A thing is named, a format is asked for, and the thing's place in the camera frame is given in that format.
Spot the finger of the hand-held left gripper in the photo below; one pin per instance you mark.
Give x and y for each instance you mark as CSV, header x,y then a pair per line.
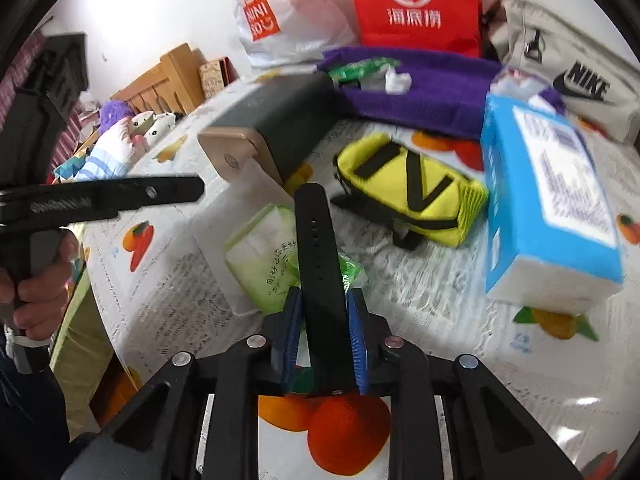
x,y
160,192

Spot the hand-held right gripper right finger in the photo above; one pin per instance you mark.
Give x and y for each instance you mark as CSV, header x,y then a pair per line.
x,y
357,335

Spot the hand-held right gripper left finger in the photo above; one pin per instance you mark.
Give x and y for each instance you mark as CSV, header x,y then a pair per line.
x,y
295,330

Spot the dark green candy packet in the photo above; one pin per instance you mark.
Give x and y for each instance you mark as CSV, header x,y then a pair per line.
x,y
355,71

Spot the person's left forearm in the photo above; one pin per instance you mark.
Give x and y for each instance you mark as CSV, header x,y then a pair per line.
x,y
30,390

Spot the person's left hand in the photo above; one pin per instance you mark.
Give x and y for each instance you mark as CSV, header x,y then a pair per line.
x,y
42,305

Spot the bright green packet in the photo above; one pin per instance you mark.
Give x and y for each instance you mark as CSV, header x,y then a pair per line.
x,y
352,272

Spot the white spotted plush toy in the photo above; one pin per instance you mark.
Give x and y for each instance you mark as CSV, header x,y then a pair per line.
x,y
150,127

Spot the striped quilt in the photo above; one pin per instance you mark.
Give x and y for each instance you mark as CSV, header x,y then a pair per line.
x,y
107,150

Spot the clear plastic bag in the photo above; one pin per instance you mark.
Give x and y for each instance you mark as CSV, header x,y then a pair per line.
x,y
215,240

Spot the pale green wet wipe pack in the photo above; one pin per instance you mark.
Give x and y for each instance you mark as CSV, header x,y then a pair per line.
x,y
255,255

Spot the fruit print tablecloth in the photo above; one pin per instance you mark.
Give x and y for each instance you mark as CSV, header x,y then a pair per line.
x,y
440,310

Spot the purple fluffy cushion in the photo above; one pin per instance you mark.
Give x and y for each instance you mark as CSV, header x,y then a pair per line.
x,y
114,115

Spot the dark furniture piece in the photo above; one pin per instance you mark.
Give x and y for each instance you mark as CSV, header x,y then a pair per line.
x,y
40,110

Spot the wooden headboard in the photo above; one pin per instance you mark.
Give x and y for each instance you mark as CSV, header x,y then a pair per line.
x,y
170,75

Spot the brown patterned box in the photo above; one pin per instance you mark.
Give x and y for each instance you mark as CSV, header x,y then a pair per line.
x,y
212,77

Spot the dark green tea box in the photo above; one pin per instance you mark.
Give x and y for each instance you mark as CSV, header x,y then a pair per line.
x,y
280,110

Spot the blue tissue pack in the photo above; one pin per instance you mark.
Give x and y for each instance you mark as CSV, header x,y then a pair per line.
x,y
510,210

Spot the white plastic shopping bag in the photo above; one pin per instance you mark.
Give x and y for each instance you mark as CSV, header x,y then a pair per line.
x,y
300,25

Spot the purple towel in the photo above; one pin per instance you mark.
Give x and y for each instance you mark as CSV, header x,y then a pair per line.
x,y
425,95

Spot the red paper bag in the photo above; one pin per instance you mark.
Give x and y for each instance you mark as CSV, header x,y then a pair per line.
x,y
450,35

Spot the grey waist bag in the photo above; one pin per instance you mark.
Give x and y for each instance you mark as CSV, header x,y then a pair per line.
x,y
550,40

